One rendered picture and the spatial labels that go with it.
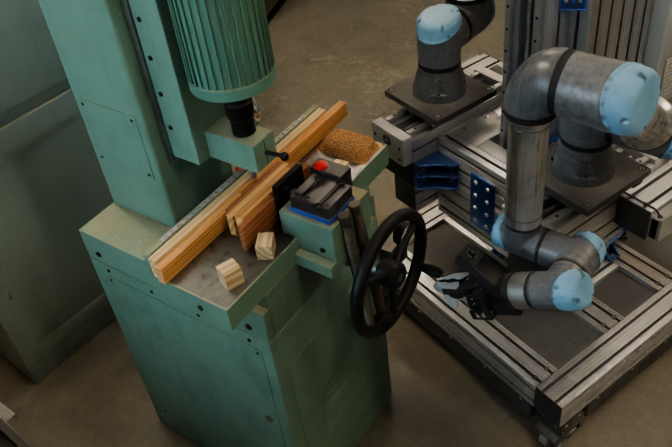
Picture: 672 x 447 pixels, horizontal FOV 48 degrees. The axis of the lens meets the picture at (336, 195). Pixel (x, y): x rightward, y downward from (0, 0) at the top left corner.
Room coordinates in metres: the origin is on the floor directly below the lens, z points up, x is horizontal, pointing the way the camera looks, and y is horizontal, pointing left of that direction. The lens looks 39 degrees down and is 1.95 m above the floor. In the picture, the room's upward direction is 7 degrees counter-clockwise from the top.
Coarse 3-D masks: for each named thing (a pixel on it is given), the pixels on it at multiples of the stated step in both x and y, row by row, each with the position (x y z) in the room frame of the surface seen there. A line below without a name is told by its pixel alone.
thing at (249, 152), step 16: (208, 128) 1.36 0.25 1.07; (224, 128) 1.35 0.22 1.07; (256, 128) 1.34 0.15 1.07; (208, 144) 1.35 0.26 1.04; (224, 144) 1.32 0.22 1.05; (240, 144) 1.29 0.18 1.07; (256, 144) 1.28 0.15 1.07; (272, 144) 1.31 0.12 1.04; (224, 160) 1.33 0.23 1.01; (240, 160) 1.30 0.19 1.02; (256, 160) 1.27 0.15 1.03; (272, 160) 1.31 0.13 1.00
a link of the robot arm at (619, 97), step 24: (576, 72) 1.04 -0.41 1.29; (600, 72) 1.02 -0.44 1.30; (624, 72) 1.00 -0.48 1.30; (648, 72) 1.00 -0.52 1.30; (552, 96) 1.04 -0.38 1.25; (576, 96) 1.01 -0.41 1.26; (600, 96) 0.99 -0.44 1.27; (624, 96) 0.97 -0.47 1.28; (648, 96) 1.00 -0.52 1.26; (576, 120) 1.02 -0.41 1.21; (600, 120) 0.98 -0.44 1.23; (624, 120) 0.96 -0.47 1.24; (648, 120) 1.00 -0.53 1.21; (624, 144) 1.27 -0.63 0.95; (648, 144) 1.19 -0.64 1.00
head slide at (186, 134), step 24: (144, 0) 1.34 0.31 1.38; (144, 24) 1.36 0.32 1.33; (168, 24) 1.34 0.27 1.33; (144, 48) 1.37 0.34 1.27; (168, 48) 1.33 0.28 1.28; (168, 72) 1.34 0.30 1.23; (168, 96) 1.35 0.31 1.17; (192, 96) 1.35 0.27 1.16; (168, 120) 1.36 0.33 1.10; (192, 120) 1.33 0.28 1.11; (216, 120) 1.39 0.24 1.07; (192, 144) 1.33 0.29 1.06
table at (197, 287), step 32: (384, 160) 1.44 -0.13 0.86; (224, 256) 1.14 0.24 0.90; (256, 256) 1.12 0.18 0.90; (288, 256) 1.14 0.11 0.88; (320, 256) 1.13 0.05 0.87; (160, 288) 1.10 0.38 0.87; (192, 288) 1.06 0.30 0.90; (224, 288) 1.05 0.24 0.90; (256, 288) 1.05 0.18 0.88; (224, 320) 0.99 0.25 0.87
